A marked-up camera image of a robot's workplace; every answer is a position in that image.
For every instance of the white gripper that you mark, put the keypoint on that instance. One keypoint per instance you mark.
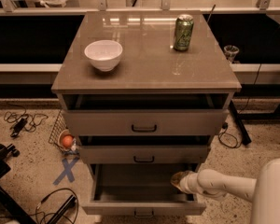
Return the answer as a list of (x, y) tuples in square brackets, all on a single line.
[(186, 183)]

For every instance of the grey bottom drawer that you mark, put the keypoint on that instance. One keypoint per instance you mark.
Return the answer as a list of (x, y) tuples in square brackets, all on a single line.
[(139, 190)]

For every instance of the grey drawer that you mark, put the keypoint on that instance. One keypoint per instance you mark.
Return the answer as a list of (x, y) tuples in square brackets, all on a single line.
[(139, 190), (145, 115), (143, 149)]

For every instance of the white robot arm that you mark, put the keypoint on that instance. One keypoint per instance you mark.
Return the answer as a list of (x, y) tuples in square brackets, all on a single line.
[(263, 192)]

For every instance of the grey drawer cabinet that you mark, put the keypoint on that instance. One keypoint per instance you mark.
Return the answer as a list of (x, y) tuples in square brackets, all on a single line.
[(149, 64)]

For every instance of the grey middle drawer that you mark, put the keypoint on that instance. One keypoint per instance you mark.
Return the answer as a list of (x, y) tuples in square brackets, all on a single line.
[(143, 149)]

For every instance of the grey top drawer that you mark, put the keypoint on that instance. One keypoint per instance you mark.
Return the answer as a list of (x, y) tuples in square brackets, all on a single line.
[(145, 115)]

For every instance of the black table leg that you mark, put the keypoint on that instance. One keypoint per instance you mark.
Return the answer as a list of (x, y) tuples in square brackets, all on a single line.
[(245, 136)]

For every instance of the blue tape cross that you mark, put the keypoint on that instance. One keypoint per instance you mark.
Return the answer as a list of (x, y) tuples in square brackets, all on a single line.
[(67, 171)]

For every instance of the orange ball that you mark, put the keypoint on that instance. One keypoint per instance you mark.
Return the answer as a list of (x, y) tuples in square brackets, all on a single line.
[(67, 141)]

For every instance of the clear glass cup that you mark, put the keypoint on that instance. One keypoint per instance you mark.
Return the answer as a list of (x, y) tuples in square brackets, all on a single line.
[(230, 52)]

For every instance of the white ceramic bowl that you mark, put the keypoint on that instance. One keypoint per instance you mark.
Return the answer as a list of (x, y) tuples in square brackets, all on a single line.
[(104, 55)]

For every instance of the green soda can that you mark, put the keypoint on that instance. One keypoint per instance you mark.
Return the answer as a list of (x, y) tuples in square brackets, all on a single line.
[(183, 31)]

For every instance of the wire mesh basket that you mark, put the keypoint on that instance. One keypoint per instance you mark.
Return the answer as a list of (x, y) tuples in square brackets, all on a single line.
[(59, 130)]

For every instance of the black power adapter with cable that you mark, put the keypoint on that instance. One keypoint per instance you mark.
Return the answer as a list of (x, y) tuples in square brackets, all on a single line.
[(21, 120)]

